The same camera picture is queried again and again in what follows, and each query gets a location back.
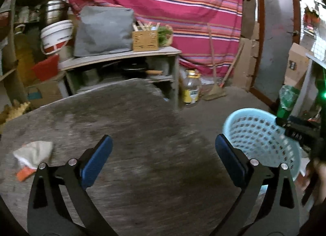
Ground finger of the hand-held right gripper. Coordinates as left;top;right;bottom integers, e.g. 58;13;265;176
274;116;291;131

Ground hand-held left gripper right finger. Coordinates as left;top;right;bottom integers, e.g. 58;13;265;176
212;133;300;236

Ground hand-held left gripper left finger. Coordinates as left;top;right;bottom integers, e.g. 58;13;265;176
26;135;119;236

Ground light blue plastic basket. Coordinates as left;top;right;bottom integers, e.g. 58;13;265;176
222;108;302;196

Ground white and orange cloth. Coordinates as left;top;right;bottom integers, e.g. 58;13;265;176
12;141;54;182

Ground person's right hand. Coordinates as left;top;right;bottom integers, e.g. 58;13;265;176
304;159;326;207

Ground green plastic bag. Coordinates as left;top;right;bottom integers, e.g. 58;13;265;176
276;85;301;120

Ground cardboard box black label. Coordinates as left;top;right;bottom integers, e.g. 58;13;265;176
283;42;310;94

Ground straw broom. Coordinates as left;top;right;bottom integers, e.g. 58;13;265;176
202;22;245;102

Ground clear plastic bottle yellow cap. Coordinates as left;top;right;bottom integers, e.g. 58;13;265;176
182;69;203;105

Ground brown cardboard box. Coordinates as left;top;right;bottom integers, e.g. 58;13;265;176
25;77;65;109

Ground ginger roots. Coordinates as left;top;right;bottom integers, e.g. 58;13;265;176
0;99;31;125

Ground low grey shelf cabinet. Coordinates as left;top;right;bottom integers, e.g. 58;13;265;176
59;46;183;111

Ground yellow oil jug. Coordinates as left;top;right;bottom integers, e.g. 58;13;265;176
13;34;36;80

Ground wooden utensil box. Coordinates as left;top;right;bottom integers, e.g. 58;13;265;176
131;21;160;53

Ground grey fabric bag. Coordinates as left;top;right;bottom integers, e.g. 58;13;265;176
73;6;136;58

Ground white plastic bucket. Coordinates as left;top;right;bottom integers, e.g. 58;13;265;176
40;20;75;56

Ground leafy green vegetables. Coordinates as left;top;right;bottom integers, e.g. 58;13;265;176
157;25;174;47

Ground pink striped cloth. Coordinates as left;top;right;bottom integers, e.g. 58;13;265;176
65;0;243;78

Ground metal pot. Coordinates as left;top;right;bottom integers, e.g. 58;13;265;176
39;0;70;27

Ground wooden shelf unit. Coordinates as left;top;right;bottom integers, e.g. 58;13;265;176
0;0;98;105

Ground white table frame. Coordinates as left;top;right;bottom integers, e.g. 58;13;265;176
297;52;326;115

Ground grey door brown frame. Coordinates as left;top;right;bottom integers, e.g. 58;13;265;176
250;0;302;110

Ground black pan wooden handle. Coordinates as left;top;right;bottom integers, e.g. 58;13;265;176
122;62;164;76

